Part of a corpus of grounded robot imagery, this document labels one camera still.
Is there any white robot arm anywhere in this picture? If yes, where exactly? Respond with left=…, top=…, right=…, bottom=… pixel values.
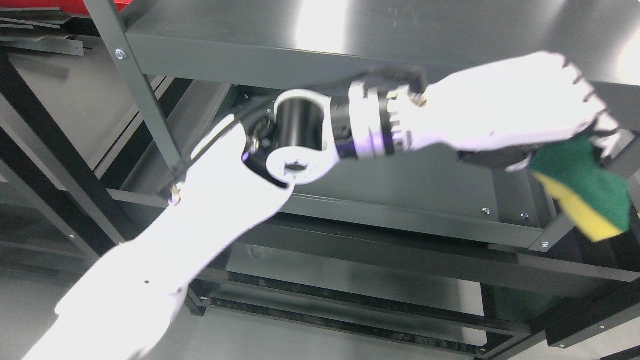
left=25, top=89, right=339, bottom=360

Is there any green yellow sponge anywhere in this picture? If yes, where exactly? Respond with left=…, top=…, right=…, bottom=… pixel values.
left=528, top=136, right=632, bottom=243

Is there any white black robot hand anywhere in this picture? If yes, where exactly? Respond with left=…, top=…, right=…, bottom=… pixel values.
left=387, top=51, right=621, bottom=157

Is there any red bin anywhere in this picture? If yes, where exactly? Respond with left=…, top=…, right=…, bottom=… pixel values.
left=0, top=0, right=133, bottom=15

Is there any black metal shelf rack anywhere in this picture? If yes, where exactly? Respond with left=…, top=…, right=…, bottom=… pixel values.
left=1, top=0, right=639, bottom=360

